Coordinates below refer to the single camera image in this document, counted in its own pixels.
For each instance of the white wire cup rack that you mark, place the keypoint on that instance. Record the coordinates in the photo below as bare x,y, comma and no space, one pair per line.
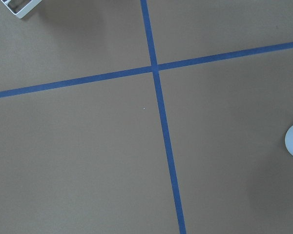
20,8

